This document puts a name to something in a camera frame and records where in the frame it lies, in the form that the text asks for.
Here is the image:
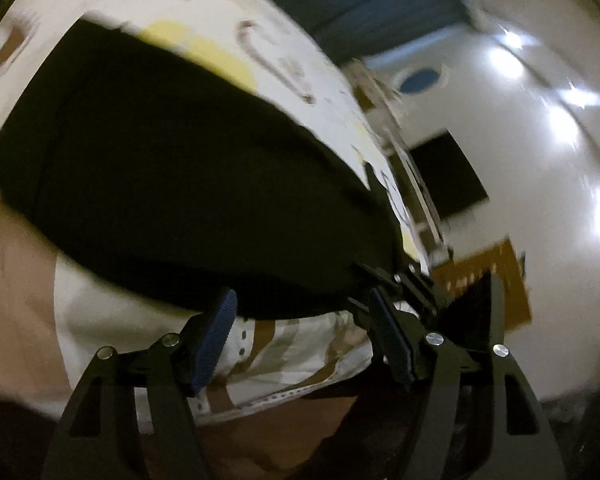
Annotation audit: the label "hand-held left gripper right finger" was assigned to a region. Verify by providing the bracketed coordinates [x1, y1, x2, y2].
[369, 287, 567, 480]

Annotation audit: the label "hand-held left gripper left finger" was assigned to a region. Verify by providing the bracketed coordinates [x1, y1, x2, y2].
[45, 287, 239, 480]

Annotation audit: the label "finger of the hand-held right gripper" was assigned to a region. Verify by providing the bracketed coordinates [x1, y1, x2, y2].
[347, 259, 453, 322]

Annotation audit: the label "black pants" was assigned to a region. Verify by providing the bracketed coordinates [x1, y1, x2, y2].
[0, 20, 417, 322]

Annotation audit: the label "brown cardboard box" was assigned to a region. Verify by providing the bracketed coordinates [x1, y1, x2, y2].
[430, 237, 533, 333]

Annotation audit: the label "black television screen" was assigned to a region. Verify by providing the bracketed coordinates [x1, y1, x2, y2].
[409, 130, 491, 221]

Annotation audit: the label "printed white bedsheet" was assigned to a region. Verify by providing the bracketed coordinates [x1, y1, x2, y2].
[0, 0, 431, 415]

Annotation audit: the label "blue curtain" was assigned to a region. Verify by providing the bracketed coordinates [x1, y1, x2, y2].
[227, 0, 477, 61]

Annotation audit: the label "blue oval wall fixture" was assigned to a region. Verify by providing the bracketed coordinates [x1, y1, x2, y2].
[397, 66, 449, 96]

